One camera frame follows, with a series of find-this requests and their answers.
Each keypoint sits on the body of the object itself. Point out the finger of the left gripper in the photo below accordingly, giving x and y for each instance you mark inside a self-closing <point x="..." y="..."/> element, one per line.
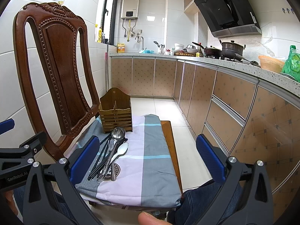
<point x="6" y="126"/>

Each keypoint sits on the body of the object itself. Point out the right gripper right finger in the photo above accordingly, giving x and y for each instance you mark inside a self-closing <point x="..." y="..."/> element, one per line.
<point x="255" y="205"/>

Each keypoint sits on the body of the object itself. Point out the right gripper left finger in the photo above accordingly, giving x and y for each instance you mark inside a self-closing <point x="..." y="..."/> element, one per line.
<point x="50" y="195"/>

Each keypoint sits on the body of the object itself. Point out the white plastic spoon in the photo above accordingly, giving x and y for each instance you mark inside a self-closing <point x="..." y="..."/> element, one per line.
<point x="122" y="149"/>

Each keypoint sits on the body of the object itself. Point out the large steel spoon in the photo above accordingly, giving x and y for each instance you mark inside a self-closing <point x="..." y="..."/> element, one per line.
<point x="117" y="135"/>

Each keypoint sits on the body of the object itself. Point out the black chopstick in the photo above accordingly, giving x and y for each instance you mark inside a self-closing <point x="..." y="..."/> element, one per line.
<point x="103" y="150"/>
<point x="99" y="166"/>

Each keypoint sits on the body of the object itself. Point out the steel fork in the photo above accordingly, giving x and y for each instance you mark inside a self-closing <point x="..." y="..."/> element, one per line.
<point x="110" y="150"/>

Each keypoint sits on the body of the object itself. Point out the kitchen counter with cabinets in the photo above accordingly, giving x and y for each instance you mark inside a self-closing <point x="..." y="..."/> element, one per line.
<point x="248" y="112"/>

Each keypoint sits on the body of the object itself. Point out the person's hand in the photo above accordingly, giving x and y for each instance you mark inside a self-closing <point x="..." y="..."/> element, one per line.
<point x="147" y="219"/>

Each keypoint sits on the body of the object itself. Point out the blue jeans leg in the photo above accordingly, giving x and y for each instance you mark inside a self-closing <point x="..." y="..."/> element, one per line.
<point x="194" y="203"/>

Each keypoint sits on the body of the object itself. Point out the plaid grey white cloth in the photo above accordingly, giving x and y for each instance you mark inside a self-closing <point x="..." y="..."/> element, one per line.
<point x="145" y="176"/>

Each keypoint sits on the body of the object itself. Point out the wooden slatted utensil holder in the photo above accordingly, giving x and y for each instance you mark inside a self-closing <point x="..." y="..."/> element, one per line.
<point x="115" y="110"/>

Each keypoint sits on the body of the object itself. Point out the carved brown wooden chair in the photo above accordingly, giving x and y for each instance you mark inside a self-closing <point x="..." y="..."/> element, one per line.
<point x="61" y="40"/>

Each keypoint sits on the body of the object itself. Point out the yellow detergent bottle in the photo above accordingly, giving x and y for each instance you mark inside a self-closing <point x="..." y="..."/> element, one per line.
<point x="99" y="40"/>

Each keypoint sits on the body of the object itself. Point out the woven basket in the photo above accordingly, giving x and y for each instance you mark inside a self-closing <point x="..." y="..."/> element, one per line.
<point x="271" y="64"/>

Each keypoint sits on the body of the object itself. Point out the green plastic bag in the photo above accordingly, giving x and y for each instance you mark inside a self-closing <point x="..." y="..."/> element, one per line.
<point x="292" y="64"/>

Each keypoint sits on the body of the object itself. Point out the chrome sink faucet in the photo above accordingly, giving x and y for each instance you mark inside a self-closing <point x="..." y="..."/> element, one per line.
<point x="140" y="39"/>

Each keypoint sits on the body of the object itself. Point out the black cooking pot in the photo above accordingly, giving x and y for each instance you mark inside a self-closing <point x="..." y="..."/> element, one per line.
<point x="232" y="50"/>

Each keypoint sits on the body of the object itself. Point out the black wok pan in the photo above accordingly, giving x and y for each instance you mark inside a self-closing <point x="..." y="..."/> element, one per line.
<point x="210" y="51"/>

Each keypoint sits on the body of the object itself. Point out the white gas water heater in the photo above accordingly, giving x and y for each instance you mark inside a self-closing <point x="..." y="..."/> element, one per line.
<point x="129" y="9"/>

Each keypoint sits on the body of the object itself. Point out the black range hood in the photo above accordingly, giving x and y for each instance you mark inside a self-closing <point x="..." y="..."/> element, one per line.
<point x="226" y="18"/>

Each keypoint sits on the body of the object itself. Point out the window with dark frame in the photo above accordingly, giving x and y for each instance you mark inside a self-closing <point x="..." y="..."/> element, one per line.
<point x="108" y="21"/>

